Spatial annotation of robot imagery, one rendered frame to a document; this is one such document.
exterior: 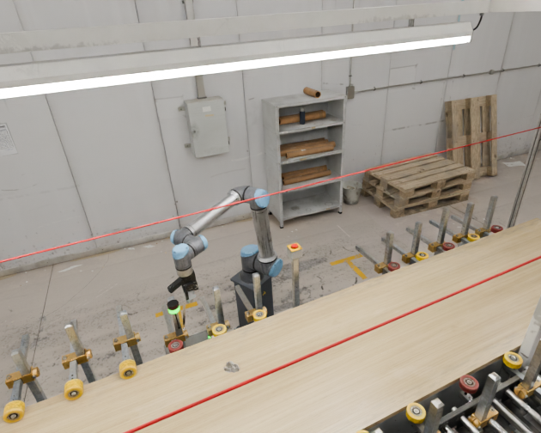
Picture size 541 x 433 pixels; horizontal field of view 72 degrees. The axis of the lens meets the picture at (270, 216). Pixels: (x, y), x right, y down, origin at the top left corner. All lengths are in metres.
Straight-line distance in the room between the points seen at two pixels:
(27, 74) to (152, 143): 3.23
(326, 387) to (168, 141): 3.30
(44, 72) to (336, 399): 1.69
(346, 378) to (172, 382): 0.85
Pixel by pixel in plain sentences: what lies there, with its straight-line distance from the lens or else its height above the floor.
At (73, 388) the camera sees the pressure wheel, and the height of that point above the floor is 0.97.
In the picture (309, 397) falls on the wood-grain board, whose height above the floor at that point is 0.90.
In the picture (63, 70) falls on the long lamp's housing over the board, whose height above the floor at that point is 2.36.
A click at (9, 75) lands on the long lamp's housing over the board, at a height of 2.36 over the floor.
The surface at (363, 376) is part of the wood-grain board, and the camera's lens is 2.02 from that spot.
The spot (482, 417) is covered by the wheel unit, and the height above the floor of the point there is 0.86.
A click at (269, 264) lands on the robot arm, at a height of 0.85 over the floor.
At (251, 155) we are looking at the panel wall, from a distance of 4.75.
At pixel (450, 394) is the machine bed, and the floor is 0.68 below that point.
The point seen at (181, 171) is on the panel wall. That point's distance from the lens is 4.60.
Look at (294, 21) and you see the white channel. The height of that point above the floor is 2.44.
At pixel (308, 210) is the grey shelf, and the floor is 0.14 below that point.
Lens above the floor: 2.48
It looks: 29 degrees down
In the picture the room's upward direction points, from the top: 4 degrees counter-clockwise
